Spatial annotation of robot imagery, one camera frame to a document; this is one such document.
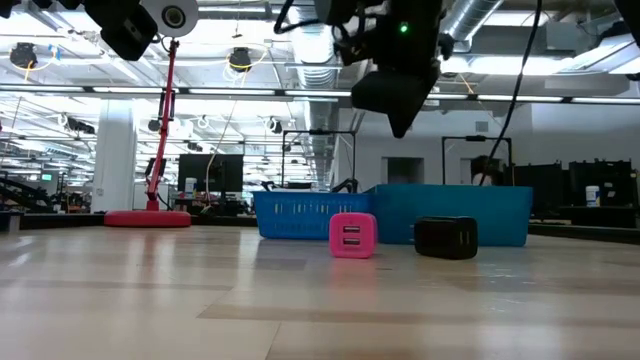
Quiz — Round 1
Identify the black ceiling camera yellow cable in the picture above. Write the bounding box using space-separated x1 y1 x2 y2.
227 46 271 74
8 42 61 71

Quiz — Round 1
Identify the black equipment cabinet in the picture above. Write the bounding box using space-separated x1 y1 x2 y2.
568 158 639 209

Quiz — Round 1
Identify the large teal plastic bin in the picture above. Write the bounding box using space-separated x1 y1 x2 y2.
367 183 535 248

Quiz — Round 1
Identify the white square column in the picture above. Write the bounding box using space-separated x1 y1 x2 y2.
91 99 138 214

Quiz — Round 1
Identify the black background robot frame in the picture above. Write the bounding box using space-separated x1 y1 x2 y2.
0 172 51 214

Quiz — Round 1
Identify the red camera stand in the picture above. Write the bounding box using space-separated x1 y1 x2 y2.
103 0 200 229

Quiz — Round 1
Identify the black background monitor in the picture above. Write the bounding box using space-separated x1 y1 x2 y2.
177 153 245 194

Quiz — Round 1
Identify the black background frame stand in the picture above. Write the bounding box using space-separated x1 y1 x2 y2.
281 129 357 194
441 134 513 187

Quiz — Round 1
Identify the long ceiling light strip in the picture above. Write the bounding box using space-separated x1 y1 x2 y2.
0 84 640 105

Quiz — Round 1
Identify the silver ventilation duct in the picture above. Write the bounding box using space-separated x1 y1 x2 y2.
285 0 351 131
439 0 504 91

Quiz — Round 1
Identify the black USB charger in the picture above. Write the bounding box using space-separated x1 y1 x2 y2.
413 215 479 261

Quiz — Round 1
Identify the small blue plastic bin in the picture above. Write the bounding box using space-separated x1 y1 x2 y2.
252 190 374 240

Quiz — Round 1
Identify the pink USB charger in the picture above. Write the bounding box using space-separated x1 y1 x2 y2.
328 212 379 260

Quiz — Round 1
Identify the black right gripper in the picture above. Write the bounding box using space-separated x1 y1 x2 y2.
351 0 446 139

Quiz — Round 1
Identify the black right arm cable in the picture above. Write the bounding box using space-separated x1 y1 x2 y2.
478 0 544 187

